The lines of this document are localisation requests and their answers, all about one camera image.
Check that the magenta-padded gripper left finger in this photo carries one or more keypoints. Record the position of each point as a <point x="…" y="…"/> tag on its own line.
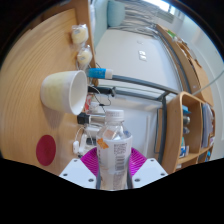
<point x="75" y="173"/>

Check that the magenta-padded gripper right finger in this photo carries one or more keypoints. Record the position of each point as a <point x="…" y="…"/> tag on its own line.
<point x="150" y="172"/>

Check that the clear plastic water bottle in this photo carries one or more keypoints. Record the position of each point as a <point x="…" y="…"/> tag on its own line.
<point x="114" y="153"/>

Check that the flat round red coaster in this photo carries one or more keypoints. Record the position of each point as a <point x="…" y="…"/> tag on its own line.
<point x="46" y="150"/>

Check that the wooden shelf unit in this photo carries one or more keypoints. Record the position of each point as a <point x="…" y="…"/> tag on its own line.
<point x="175" y="133"/>

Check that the black charger block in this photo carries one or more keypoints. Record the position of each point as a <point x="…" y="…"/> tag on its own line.
<point x="84" y="118"/>

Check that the cream ceramic cup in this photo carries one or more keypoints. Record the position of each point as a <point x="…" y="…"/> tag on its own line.
<point x="60" y="91"/>

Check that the black cylindrical device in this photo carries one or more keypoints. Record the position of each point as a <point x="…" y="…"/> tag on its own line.
<point x="103" y="90"/>

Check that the blue tube white cap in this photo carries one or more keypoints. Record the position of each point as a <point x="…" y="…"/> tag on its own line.
<point x="98" y="73"/>

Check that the wrapped round bun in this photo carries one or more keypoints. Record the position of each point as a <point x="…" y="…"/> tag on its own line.
<point x="80" y="34"/>
<point x="84" y="55"/>

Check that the light blue bed mattress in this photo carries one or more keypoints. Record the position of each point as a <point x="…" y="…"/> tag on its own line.
<point x="100" y="26"/>

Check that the grey striped curtain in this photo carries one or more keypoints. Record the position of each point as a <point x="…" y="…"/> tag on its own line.
<point x="150" y="11"/>

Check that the teal pillow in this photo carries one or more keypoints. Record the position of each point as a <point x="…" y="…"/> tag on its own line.
<point x="115" y="13"/>

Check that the grey metal bed frame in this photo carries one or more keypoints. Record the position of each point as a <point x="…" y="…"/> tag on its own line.
<point x="140" y="81"/>

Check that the wooden bed rail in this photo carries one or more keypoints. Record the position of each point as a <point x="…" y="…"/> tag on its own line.
<point x="196" y="73"/>

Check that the white wall switch plate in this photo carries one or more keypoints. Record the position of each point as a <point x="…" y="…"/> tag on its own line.
<point x="142" y="55"/>

